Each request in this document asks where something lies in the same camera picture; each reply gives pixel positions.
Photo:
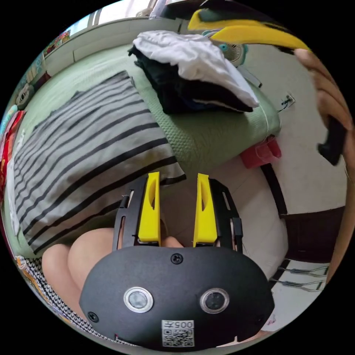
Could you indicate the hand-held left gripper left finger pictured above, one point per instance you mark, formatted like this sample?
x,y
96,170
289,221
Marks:
x,y
149,216

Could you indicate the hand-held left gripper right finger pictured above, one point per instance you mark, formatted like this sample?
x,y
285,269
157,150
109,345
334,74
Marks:
x,y
205,219

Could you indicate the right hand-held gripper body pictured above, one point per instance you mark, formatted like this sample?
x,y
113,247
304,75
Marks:
x,y
332,144

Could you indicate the person's right forearm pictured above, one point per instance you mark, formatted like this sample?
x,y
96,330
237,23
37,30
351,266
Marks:
x,y
340,235

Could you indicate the black and gray striped t-shirt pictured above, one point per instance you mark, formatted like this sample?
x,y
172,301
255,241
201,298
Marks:
x,y
83,144

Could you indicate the person's right hand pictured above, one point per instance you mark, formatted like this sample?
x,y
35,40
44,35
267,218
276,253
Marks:
x,y
330,91

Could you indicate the electric fan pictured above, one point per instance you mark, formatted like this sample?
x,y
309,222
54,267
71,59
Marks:
x,y
235,52

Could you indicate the pile of clothes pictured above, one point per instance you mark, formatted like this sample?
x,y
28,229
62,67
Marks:
x,y
194,63

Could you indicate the red cloth bag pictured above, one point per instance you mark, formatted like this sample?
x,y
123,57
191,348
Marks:
x,y
260,152

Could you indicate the bed with green mat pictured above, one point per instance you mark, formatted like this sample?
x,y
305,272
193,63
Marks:
x,y
213,133

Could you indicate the dark brown cabinet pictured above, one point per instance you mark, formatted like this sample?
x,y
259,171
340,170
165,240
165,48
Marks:
x,y
310,233

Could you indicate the red printed quilt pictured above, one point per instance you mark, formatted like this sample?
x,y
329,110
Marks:
x,y
8,147

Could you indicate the wall socket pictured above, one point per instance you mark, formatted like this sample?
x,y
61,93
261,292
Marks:
x,y
287,101

